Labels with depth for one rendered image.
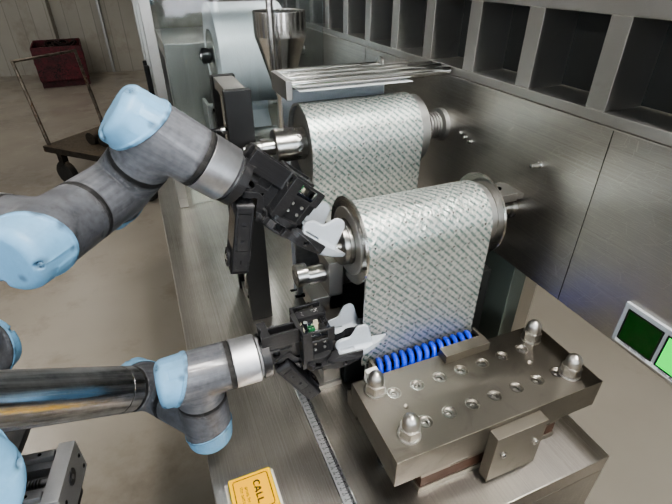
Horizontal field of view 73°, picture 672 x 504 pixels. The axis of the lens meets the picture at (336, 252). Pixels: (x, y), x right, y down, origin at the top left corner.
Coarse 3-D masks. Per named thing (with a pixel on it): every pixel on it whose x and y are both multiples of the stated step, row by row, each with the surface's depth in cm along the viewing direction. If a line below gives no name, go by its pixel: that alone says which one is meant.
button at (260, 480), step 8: (256, 472) 75; (264, 472) 75; (232, 480) 74; (240, 480) 74; (248, 480) 74; (256, 480) 74; (264, 480) 74; (272, 480) 74; (232, 488) 73; (240, 488) 73; (248, 488) 73; (256, 488) 73; (264, 488) 73; (272, 488) 73; (232, 496) 72; (240, 496) 72; (248, 496) 72; (256, 496) 72; (264, 496) 72; (272, 496) 72
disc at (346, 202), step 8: (336, 200) 75; (344, 200) 72; (336, 208) 76; (352, 208) 70; (360, 216) 68; (360, 224) 68; (360, 232) 69; (368, 248) 68; (368, 256) 68; (368, 264) 69; (344, 272) 79; (360, 272) 72; (352, 280) 76; (360, 280) 73
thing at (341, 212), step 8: (480, 184) 79; (488, 192) 78; (344, 208) 72; (496, 208) 77; (336, 216) 76; (344, 216) 73; (352, 216) 70; (496, 216) 77; (352, 224) 70; (496, 224) 78; (360, 240) 69; (360, 248) 69; (360, 256) 70; (352, 264) 74; (360, 264) 71; (352, 272) 75
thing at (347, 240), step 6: (348, 228) 71; (342, 234) 71; (348, 234) 71; (342, 240) 71; (348, 240) 71; (354, 240) 71; (342, 246) 71; (348, 246) 71; (354, 246) 71; (348, 252) 71; (354, 252) 71; (336, 258) 75; (342, 258) 72; (348, 258) 72; (354, 258) 72; (342, 264) 73
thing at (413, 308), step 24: (456, 264) 78; (480, 264) 81; (384, 288) 74; (408, 288) 76; (432, 288) 79; (456, 288) 81; (384, 312) 77; (408, 312) 80; (432, 312) 82; (456, 312) 85; (408, 336) 83; (432, 336) 86
